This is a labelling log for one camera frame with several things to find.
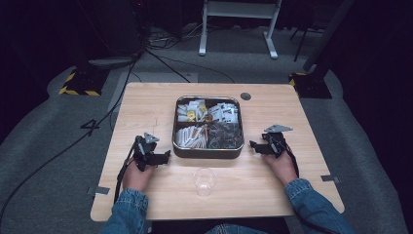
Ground black floor cable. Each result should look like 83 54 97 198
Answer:
0 48 236 225

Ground white metal stand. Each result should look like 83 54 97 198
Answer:
198 0 282 60

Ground grey slanted pole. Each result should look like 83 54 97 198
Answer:
302 0 355 72

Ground brown compartment box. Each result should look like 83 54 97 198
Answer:
171 95 245 160

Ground person's left hand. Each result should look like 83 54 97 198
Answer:
122 158 158 193

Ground clear box lid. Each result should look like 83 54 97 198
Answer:
172 95 244 152

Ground black yellow striped base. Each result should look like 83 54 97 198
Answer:
58 67 110 98
288 71 333 99

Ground person's right hand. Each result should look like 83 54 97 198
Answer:
261 150 299 187

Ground pile of white yellow packets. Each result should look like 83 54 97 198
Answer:
176 98 208 123

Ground clear plastic cup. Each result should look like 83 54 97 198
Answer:
193 167 218 198

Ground grey tape piece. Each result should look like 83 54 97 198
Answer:
320 174 341 184
87 185 111 196

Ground pile of white red packets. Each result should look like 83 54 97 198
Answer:
207 101 240 124

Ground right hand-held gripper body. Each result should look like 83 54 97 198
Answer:
261 124 294 160

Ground left hand-held gripper cable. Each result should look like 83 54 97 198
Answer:
113 140 138 205

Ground pile of dark tea bags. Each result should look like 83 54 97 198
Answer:
207 122 244 150

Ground person's legs in jeans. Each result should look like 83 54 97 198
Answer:
204 223 271 234

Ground pile of white stick packets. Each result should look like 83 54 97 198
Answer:
174 125 208 149

